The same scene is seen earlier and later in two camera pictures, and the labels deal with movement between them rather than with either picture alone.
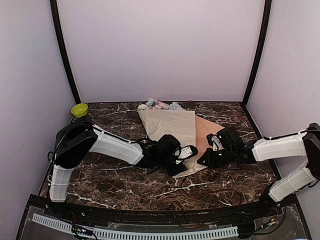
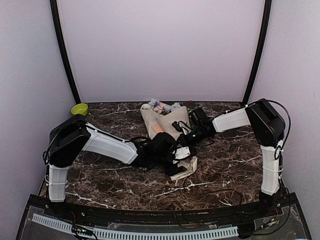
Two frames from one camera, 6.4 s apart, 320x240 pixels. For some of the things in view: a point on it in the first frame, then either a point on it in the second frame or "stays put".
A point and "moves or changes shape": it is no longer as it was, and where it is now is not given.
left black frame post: [56, 18] stays put
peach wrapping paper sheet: [203, 128] moves or changes shape
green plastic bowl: [79, 110] stays put
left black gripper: [181, 169] stays put
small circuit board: [76, 229] stays put
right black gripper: [209, 162] to [183, 139]
